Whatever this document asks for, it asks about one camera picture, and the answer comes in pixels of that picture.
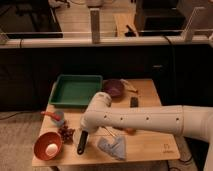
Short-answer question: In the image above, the black box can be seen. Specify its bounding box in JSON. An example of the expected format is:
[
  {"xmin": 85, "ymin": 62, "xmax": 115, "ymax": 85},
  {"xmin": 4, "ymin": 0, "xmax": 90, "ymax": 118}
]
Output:
[{"xmin": 134, "ymin": 0, "xmax": 185, "ymax": 36}]

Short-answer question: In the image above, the blue grey cloth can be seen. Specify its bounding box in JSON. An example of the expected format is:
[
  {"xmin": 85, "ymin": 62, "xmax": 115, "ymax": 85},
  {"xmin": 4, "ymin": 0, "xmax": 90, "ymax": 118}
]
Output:
[{"xmin": 97, "ymin": 136, "xmax": 126, "ymax": 160}]

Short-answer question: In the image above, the dark red grapes bunch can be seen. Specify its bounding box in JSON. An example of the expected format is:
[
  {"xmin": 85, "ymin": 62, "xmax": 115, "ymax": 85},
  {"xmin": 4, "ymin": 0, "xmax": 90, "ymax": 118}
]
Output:
[{"xmin": 58, "ymin": 123, "xmax": 75, "ymax": 143}]

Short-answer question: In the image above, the white egg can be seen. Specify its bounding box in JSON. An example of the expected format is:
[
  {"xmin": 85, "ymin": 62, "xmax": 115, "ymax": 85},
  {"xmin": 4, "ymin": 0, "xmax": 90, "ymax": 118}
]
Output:
[{"xmin": 45, "ymin": 144, "xmax": 58, "ymax": 156}]

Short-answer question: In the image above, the purple bowl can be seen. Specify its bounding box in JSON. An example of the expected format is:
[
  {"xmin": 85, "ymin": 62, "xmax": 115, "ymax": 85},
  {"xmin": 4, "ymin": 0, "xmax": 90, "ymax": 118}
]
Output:
[{"xmin": 103, "ymin": 79, "xmax": 124, "ymax": 97}]

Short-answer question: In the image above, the green plastic tray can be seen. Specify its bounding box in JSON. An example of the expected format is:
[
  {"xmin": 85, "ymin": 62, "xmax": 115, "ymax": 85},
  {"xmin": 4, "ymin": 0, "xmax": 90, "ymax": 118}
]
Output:
[{"xmin": 49, "ymin": 74, "xmax": 103, "ymax": 108}]

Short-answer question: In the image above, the grey metal post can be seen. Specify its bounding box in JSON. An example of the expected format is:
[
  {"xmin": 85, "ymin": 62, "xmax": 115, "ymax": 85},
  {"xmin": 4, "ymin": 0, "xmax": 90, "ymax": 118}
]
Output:
[{"xmin": 90, "ymin": 8, "xmax": 100, "ymax": 44}]

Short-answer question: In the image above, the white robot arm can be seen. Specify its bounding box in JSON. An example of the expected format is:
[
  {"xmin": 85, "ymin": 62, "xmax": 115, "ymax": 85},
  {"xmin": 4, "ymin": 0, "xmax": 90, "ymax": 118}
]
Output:
[{"xmin": 77, "ymin": 92, "xmax": 213, "ymax": 171}]

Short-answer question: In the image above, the orange bowl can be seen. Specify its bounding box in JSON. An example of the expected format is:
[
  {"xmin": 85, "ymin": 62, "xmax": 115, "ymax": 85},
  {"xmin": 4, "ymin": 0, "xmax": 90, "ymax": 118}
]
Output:
[{"xmin": 34, "ymin": 132, "xmax": 62, "ymax": 161}]

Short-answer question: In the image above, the orange handled brush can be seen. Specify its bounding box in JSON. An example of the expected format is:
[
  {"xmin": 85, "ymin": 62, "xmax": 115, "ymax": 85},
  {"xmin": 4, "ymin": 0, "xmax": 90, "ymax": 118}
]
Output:
[{"xmin": 41, "ymin": 111, "xmax": 61, "ymax": 121}]

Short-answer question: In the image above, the black rectangular remote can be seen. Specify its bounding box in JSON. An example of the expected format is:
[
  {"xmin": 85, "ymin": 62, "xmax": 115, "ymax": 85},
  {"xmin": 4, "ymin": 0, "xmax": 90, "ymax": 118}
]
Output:
[{"xmin": 130, "ymin": 97, "xmax": 139, "ymax": 108}]

